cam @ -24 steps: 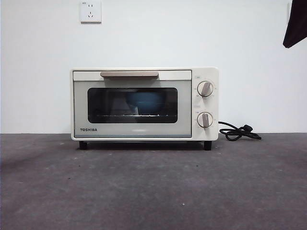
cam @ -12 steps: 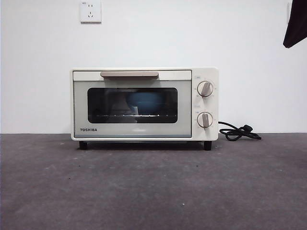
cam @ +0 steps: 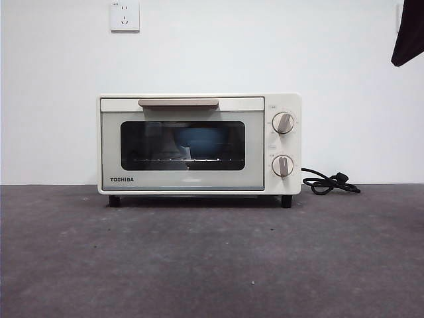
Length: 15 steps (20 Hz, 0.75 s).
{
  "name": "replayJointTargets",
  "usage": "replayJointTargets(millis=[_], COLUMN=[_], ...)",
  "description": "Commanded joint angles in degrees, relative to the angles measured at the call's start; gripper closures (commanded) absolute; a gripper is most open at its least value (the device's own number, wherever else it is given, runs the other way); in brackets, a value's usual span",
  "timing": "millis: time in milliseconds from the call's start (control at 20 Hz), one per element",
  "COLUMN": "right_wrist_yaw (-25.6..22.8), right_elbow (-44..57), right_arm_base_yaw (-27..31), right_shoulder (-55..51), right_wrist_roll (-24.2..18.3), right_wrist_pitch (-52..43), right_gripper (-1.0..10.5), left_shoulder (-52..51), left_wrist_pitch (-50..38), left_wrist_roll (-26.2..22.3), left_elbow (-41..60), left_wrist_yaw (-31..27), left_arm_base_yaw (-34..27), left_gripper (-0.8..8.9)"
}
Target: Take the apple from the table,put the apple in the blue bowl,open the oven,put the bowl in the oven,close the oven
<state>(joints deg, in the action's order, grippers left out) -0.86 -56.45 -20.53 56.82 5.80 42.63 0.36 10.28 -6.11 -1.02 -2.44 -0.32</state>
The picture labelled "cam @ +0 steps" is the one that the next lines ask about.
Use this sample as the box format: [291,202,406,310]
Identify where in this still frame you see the oven door with glass window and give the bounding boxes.
[100,96,266,192]

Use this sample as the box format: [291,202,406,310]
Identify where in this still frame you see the small beige oven knob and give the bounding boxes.
[271,154,295,178]

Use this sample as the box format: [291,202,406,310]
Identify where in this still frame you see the cream toaster oven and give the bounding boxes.
[97,92,303,209]

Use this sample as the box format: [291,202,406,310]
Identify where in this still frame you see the wire oven rack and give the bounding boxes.
[132,157,246,164]

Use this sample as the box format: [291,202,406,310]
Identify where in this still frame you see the large beige oven knob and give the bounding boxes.
[271,112,297,135]

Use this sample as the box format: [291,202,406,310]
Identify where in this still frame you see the blue bowl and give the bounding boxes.
[178,128,229,160]

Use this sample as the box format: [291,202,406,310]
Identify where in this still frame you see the black oven power cable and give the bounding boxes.
[300,166,362,195]

